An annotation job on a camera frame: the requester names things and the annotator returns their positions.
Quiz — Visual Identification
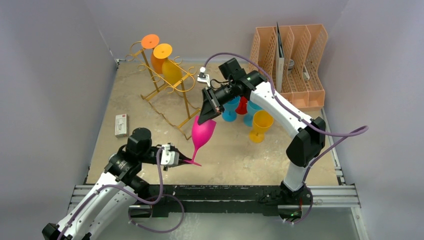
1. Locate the magenta wine glass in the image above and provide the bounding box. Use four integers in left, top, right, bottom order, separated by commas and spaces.
184, 116, 217, 167

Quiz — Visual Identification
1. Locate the red wine glass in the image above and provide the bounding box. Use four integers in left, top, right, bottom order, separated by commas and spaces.
235, 96, 248, 115

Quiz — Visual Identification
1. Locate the light blue wine glass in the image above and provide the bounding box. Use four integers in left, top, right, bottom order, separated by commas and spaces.
243, 100, 262, 127

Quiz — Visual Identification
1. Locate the yellow wine glass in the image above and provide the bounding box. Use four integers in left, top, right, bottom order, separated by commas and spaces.
249, 110, 274, 143
151, 43, 182, 85

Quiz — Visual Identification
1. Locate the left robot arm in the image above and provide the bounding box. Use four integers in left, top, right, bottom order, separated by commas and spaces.
42, 127, 193, 240

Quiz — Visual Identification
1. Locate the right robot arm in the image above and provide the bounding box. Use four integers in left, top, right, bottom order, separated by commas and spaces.
195, 58, 326, 204

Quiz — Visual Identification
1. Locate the yellow wine glass back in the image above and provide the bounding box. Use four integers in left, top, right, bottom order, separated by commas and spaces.
151, 43, 182, 85

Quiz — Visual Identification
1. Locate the orange wine glass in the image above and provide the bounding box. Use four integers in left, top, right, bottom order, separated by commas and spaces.
141, 34, 165, 74

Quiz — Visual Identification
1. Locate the white stapler box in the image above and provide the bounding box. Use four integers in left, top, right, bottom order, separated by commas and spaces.
114, 113, 129, 138

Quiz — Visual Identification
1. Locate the dark folder in organizer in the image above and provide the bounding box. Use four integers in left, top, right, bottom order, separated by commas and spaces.
275, 22, 285, 93

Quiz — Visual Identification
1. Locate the peach plastic file organizer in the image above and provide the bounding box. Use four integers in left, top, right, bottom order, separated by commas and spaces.
248, 24, 328, 111

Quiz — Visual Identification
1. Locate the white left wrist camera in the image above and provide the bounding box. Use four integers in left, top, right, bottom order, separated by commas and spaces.
160, 143, 179, 168

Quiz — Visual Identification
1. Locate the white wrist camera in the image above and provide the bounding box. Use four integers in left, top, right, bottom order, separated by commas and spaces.
196, 66, 212, 87
160, 143, 179, 168

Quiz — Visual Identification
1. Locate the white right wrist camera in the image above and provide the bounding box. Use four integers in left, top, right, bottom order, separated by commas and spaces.
196, 66, 212, 87

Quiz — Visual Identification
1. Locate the gold wire wine glass rack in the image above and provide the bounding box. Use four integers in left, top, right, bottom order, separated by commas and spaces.
125, 40, 200, 140

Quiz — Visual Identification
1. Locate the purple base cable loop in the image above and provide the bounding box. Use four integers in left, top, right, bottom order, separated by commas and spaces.
128, 193, 186, 235

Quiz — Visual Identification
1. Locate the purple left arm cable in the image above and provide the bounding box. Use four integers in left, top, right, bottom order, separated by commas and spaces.
56, 147, 165, 240

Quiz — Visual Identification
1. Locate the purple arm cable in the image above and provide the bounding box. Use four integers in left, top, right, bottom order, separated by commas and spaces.
203, 52, 370, 226
56, 147, 165, 240

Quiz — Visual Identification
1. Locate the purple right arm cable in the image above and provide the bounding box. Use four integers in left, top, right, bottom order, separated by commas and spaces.
203, 52, 370, 226

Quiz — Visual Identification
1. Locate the aluminium frame rail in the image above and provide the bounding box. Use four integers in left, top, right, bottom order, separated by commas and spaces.
67, 184, 361, 213

